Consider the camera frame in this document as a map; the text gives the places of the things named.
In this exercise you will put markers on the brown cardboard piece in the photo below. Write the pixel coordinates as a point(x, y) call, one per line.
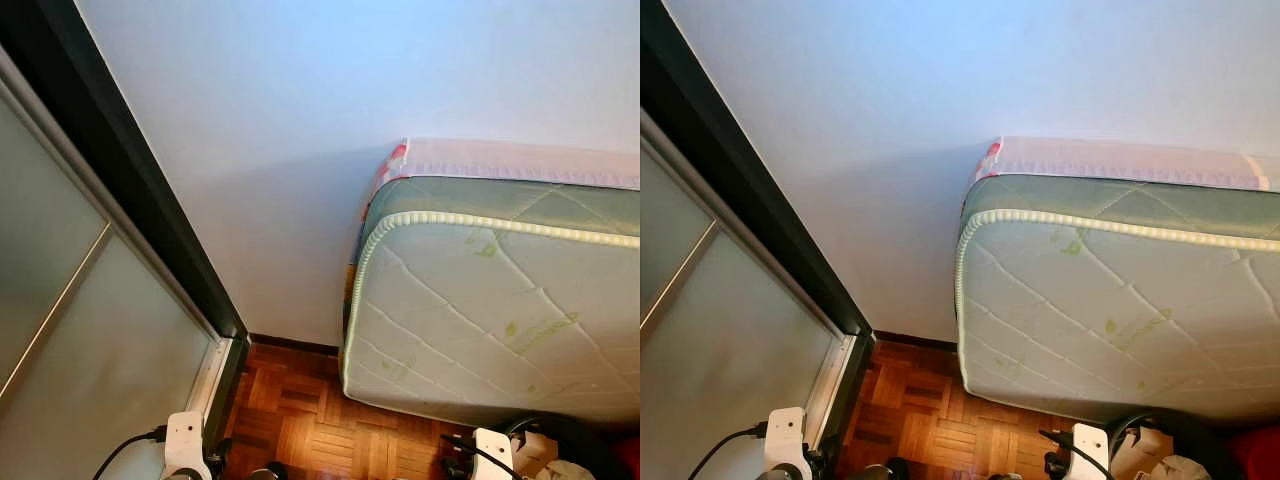
point(1140, 447)
point(535, 450)

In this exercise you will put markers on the crumpled white paper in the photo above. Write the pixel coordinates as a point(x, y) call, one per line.
point(1180, 468)
point(555, 472)

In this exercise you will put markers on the frosted glass wardrobe door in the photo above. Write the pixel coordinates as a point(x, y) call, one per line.
point(730, 380)
point(100, 380)

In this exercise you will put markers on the black round bin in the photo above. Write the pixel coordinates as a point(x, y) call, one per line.
point(1200, 435)
point(590, 440)

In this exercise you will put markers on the dark wooden baseboard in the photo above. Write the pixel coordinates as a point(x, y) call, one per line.
point(915, 341)
point(295, 345)

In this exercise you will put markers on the white pink mattress cover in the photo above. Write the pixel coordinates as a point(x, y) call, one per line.
point(500, 160)
point(1100, 160)

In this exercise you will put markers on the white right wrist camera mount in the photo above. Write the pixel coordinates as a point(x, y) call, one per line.
point(493, 455)
point(1090, 450)

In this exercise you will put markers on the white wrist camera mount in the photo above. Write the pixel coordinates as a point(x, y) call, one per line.
point(785, 440)
point(493, 455)
point(185, 440)
point(1090, 450)

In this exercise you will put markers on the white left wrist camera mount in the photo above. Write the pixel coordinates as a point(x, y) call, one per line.
point(185, 440)
point(785, 440)

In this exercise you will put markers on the black wardrobe frame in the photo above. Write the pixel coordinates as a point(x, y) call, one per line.
point(760, 200)
point(100, 130)

